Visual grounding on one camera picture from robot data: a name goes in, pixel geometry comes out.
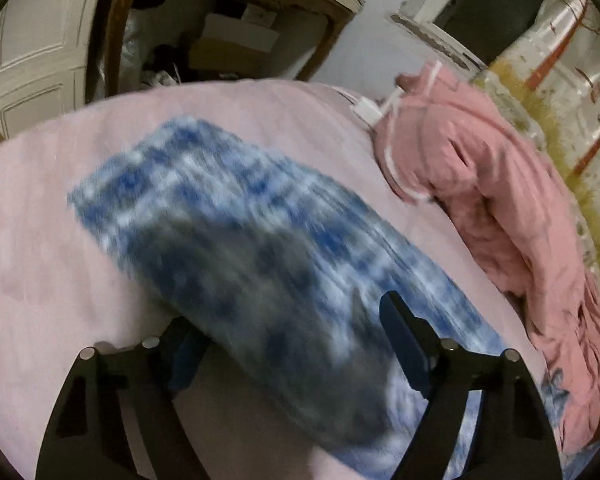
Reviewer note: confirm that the white charger on bed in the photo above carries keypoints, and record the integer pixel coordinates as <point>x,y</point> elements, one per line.
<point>368,111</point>

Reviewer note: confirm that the white panel door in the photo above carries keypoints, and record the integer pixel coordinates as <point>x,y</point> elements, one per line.
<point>43,60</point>

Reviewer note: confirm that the tree print curtain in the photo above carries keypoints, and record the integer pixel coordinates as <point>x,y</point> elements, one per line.
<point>547,85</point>

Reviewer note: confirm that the white window frame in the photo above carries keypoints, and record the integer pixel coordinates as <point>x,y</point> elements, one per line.
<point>471,33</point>

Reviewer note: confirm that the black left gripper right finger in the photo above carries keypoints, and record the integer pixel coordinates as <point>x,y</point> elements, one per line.
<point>513,438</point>

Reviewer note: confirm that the pink bed sheet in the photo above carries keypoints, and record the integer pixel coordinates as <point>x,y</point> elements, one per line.
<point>59,293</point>

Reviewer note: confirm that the pink plaid quilt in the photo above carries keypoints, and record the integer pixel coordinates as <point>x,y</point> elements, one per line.
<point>443,139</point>

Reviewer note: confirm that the blue white plaid shirt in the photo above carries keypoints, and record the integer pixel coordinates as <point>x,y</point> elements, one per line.
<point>284,268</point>

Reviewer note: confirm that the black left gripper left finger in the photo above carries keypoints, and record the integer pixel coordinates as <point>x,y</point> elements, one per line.
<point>115,412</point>

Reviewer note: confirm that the cardboard box under desk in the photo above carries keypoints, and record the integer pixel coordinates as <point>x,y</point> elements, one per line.
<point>229,45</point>

